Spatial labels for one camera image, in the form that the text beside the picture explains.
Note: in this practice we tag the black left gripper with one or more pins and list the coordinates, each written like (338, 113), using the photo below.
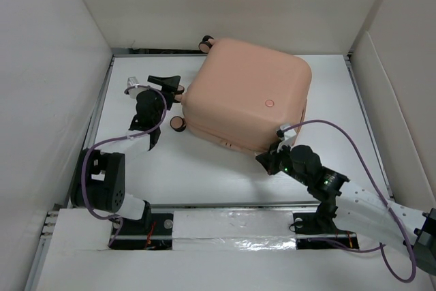
(169, 85)

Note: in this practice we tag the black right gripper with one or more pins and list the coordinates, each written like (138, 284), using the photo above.
(268, 160)

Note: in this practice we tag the pink hard-shell suitcase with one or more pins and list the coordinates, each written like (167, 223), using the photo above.
(243, 93)

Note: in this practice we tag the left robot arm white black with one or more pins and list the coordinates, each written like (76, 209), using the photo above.
(99, 182)

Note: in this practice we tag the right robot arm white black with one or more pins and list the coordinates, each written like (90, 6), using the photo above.
(348, 206)

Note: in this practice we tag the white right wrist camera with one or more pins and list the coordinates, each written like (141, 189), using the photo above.
(287, 136)

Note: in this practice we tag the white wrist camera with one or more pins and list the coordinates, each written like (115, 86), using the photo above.
(132, 83)
(287, 136)

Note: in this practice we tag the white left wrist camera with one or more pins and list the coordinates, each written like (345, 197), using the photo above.
(132, 83)

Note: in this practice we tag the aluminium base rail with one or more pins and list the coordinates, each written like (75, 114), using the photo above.
(75, 229)

